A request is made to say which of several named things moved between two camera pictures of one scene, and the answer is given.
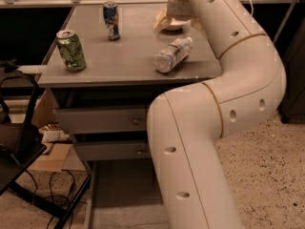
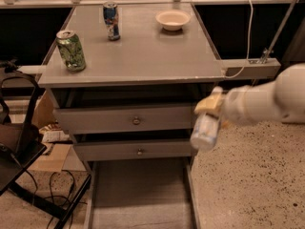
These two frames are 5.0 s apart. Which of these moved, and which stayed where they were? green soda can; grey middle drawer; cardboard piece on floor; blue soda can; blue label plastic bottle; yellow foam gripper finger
Moved: yellow foam gripper finger; blue label plastic bottle
Stayed: green soda can; grey middle drawer; blue soda can; cardboard piece on floor
